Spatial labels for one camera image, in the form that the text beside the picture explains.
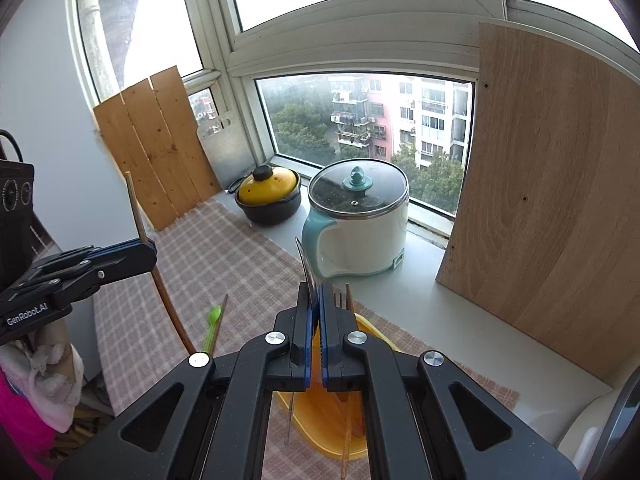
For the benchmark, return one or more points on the light wooden board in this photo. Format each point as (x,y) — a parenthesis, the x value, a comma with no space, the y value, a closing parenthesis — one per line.
(540,185)

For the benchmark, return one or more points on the pine plank board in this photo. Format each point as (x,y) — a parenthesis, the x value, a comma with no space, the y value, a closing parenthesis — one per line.
(155,150)

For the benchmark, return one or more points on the white window frame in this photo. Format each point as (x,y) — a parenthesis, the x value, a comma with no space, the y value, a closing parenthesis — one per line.
(350,60)

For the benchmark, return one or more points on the black clay pot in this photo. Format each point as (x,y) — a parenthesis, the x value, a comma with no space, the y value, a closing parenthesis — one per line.
(270,215)

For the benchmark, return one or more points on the white cooker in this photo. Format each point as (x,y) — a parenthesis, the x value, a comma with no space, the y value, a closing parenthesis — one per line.
(585,440)

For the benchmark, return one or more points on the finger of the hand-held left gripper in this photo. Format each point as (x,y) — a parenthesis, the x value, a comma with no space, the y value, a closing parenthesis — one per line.
(65,260)
(125,262)

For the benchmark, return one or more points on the white teal electric pot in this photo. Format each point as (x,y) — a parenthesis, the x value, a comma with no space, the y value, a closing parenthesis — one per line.
(370,245)

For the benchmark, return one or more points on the grey drain pipe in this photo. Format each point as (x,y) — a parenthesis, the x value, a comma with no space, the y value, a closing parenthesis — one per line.
(97,35)

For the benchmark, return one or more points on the white cutting board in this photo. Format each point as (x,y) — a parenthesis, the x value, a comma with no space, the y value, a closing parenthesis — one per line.
(225,155)

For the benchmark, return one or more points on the glass lid with teal knob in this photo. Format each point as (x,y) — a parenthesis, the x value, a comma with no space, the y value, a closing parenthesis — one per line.
(380,190)

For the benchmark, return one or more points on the person's left forearm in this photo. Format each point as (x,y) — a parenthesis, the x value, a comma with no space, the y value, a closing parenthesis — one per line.
(15,425)

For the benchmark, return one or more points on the green plastic spoon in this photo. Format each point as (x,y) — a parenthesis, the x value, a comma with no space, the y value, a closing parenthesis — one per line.
(215,317)

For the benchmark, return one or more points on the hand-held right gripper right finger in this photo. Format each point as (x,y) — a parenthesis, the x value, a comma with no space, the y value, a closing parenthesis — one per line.
(327,355)

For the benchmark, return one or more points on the brown wooden chopstick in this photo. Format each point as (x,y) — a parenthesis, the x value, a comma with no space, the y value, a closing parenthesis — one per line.
(346,435)
(223,310)
(167,305)

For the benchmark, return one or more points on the black scissors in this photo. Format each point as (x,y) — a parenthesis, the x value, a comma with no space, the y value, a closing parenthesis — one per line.
(235,187)

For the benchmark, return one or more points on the yellow plastic utensil container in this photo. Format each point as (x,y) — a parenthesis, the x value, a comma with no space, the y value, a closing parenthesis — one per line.
(315,425)

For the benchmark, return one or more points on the pink checked cloth mat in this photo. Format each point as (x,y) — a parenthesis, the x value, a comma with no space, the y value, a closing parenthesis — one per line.
(225,260)

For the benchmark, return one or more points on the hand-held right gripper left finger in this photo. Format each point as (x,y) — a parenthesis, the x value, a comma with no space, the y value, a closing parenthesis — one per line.
(307,355)

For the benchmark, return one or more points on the yellow pot lid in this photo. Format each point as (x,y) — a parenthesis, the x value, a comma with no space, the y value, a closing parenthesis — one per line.
(275,185)

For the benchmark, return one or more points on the apartment building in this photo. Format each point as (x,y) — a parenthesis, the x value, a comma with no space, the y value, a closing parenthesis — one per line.
(395,115)

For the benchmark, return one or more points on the person's left hand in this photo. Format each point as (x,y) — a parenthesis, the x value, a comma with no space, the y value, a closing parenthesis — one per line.
(50,375)

